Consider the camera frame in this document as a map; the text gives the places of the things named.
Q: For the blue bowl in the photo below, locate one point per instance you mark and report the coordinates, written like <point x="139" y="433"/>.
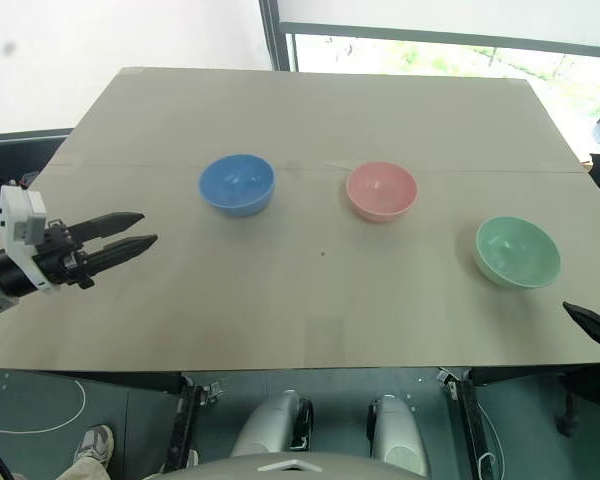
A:
<point x="236" y="185"/>

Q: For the silver left robot leg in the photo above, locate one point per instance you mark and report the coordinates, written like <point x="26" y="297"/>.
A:
<point x="270" y="425"/>

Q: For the black table leg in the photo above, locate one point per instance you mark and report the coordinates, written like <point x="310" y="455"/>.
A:
<point x="467" y="425"/>
<point x="182" y="425"/>

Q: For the beige trouser leg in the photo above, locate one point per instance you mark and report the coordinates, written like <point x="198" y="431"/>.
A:
<point x="82" y="471"/>

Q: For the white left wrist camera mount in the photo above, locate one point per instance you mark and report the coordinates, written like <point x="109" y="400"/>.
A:
<point x="22" y="220"/>

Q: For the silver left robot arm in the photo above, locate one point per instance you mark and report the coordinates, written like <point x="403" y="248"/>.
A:
<point x="7" y="275"/>

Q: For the red bowl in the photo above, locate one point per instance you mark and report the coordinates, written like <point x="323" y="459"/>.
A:
<point x="381" y="191"/>

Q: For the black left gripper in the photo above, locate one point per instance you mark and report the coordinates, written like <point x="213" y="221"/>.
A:
<point x="55" y="252"/>

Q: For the dark window frame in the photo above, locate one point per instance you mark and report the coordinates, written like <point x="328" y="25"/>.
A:
<point x="279" y="35"/>

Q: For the green bowl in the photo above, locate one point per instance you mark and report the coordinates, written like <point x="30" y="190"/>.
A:
<point x="517" y="252"/>

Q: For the grey sneaker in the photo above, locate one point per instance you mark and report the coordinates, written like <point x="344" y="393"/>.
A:
<point x="95" y="445"/>

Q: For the metal table bracket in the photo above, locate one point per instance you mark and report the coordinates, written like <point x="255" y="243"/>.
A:
<point x="446" y="376"/>

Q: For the silver right robot leg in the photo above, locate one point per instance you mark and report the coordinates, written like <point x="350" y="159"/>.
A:
<point x="397" y="435"/>

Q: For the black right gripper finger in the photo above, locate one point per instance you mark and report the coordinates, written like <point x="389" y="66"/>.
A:
<point x="597" y="325"/>

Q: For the grey robot torso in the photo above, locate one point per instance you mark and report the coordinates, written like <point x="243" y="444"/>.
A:
<point x="290" y="467"/>

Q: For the silver robot leg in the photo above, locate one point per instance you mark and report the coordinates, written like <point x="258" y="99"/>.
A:
<point x="270" y="425"/>
<point x="397" y="435"/>

